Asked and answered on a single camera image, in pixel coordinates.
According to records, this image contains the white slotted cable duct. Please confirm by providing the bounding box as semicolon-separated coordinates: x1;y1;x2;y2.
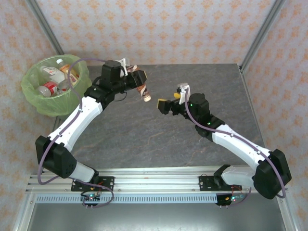
35;194;218;204

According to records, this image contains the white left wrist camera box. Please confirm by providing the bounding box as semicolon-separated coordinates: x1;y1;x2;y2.
117;57;132;77

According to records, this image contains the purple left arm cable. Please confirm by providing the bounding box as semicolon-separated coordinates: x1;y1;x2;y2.
38;57;114;209

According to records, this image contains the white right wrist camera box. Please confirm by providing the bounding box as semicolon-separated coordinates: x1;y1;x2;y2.
176;83;191;104

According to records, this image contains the green trash bin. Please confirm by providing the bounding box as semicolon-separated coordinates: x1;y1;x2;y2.
20;54;92;118

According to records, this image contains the aluminium frame post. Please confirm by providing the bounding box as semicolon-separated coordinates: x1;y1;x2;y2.
240;0;286;70
25;0;64;56

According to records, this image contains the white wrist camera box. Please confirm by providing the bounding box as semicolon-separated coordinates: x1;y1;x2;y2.
117;57;132;77
176;83;191;104

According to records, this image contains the grey metal shelf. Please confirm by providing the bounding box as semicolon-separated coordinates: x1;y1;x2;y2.
26;203;286;231

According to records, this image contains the clear bottle red label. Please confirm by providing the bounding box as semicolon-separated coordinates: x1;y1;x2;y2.
35;81;59;97

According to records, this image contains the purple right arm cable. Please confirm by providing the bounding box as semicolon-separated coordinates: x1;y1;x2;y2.
184;89;288;208

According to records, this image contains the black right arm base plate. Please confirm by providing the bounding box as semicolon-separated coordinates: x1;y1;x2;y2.
199;175;233;193

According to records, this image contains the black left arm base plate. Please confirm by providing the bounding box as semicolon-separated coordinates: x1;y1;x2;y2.
71;176;115;193

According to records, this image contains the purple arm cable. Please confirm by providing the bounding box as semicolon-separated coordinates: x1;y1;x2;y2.
184;89;288;208
38;57;114;209

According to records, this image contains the brown label coffee bottle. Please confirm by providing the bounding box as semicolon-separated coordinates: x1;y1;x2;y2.
127;64;152;102

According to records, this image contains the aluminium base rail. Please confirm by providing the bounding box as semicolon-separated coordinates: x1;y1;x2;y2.
26;167;291;194

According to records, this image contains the orange tea bottle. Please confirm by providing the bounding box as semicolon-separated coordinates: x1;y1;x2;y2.
56;59;80;85

